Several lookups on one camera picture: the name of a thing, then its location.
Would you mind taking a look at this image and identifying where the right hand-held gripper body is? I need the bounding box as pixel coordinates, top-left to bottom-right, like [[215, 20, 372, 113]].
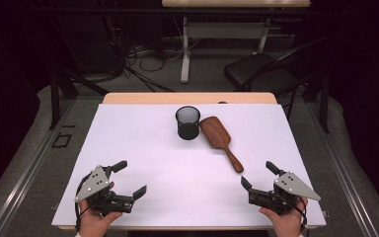
[[248, 171, 322, 215]]

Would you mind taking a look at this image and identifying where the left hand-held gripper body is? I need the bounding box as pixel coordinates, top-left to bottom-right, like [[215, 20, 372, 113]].
[[74, 165, 135, 216]]

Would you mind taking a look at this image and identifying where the brown wooden hairbrush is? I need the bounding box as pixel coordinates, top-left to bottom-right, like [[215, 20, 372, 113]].
[[199, 116, 245, 174]]

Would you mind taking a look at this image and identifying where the person's left hand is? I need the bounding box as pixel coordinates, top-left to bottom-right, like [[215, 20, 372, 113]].
[[78, 199, 123, 237]]

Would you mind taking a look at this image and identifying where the person's right hand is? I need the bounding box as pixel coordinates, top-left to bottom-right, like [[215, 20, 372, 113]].
[[259, 197, 309, 237]]

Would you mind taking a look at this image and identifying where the white table mat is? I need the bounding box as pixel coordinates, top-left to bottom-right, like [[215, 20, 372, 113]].
[[51, 103, 328, 228]]

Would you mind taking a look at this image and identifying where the square floor hatch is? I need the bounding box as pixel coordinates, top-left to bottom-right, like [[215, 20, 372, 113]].
[[51, 131, 73, 149]]

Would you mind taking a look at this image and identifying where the black mesh cup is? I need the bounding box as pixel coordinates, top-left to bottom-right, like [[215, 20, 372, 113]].
[[175, 105, 201, 141]]

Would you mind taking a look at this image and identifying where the light wooden table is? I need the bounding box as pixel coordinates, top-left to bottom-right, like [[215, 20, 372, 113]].
[[58, 92, 327, 231]]

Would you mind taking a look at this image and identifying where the black metal stand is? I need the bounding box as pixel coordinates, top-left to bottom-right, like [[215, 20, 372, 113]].
[[48, 67, 111, 130]]

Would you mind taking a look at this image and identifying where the black folding chair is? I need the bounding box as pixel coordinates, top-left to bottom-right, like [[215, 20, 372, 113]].
[[223, 37, 331, 121]]

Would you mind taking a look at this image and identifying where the white-legged desk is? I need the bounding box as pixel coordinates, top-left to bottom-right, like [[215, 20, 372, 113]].
[[161, 0, 312, 84]]

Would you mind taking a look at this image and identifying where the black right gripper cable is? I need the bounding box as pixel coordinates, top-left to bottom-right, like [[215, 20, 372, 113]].
[[290, 196, 309, 229]]

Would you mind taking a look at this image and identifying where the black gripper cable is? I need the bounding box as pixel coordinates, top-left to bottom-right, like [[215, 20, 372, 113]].
[[290, 196, 309, 229], [74, 173, 92, 232]]

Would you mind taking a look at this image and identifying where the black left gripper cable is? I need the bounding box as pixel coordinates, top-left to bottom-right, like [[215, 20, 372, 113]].
[[74, 173, 92, 232]]

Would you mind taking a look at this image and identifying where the aluminium floor rail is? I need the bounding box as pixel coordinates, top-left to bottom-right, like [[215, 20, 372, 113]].
[[0, 98, 77, 237], [304, 100, 379, 237]]

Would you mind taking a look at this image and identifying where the tangle of floor cables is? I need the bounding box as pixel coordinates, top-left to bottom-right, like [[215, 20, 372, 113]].
[[107, 16, 187, 94]]

